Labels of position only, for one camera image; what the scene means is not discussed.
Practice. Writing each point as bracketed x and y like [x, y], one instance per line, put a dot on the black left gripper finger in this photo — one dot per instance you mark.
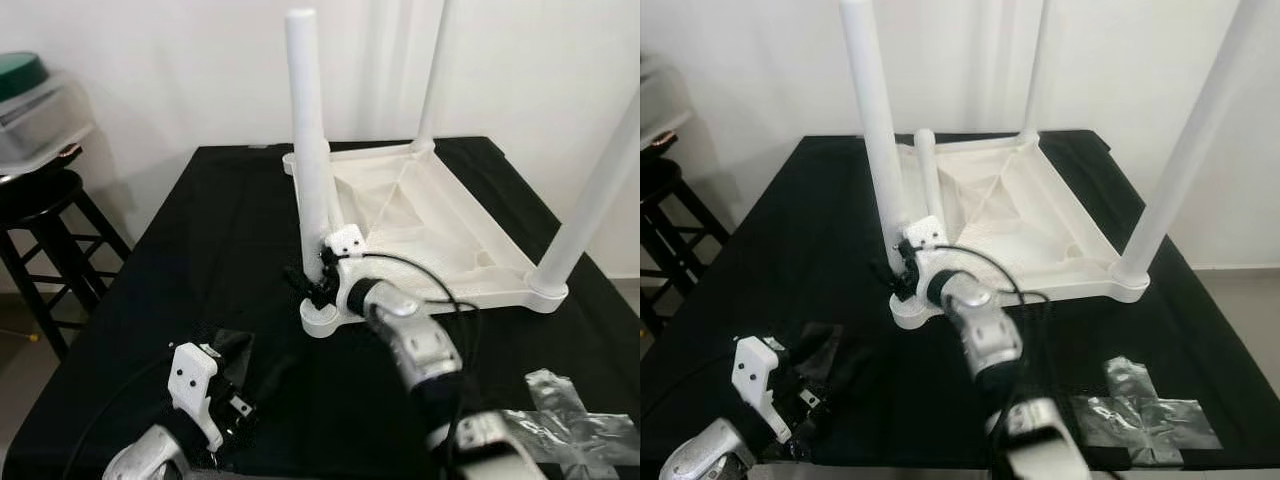
[236, 347]
[815, 340]
[848, 372]
[275, 378]

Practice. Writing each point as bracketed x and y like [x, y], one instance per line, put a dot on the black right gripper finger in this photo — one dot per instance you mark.
[298, 277]

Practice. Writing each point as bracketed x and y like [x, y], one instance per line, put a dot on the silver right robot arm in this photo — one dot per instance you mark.
[425, 345]
[990, 335]

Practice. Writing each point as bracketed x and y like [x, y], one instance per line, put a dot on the black table cloth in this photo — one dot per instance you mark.
[200, 250]
[800, 230]

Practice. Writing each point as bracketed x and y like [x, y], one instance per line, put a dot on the white plastic table top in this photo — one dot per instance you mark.
[1010, 210]
[420, 220]

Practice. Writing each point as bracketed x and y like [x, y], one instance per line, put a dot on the grey tape strip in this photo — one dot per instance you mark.
[262, 147]

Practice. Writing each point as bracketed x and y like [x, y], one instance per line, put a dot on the black round stool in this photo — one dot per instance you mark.
[665, 185]
[40, 200]

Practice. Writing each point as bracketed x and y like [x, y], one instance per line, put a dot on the clear plastic wrap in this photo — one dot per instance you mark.
[570, 420]
[1150, 415]

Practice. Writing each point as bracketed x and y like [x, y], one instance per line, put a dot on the black bowl with steel rim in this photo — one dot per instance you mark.
[70, 153]

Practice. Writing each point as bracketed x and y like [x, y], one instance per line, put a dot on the container with green lid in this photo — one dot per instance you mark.
[20, 75]

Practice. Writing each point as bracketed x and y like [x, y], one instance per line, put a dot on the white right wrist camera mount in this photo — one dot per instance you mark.
[925, 233]
[345, 243]

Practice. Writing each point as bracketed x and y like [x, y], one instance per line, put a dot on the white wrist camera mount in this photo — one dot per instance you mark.
[345, 243]
[755, 378]
[192, 385]
[925, 233]

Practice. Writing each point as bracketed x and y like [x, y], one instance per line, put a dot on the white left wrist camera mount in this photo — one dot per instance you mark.
[755, 378]
[192, 385]

